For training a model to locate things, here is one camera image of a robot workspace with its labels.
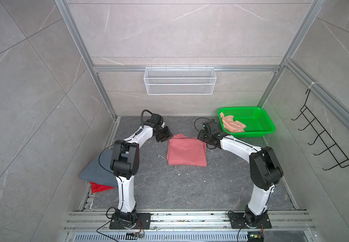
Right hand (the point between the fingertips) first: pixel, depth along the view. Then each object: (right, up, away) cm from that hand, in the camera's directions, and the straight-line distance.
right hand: (200, 134), depth 97 cm
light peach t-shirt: (+23, +6, +7) cm, 25 cm away
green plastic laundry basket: (+40, +10, +21) cm, 46 cm away
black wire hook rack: (+52, -4, -33) cm, 62 cm away
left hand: (-19, +1, +1) cm, 19 cm away
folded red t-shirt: (-61, -30, -14) cm, 69 cm away
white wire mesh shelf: (-15, +36, +4) cm, 39 cm away
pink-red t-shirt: (-8, -12, 0) cm, 14 cm away
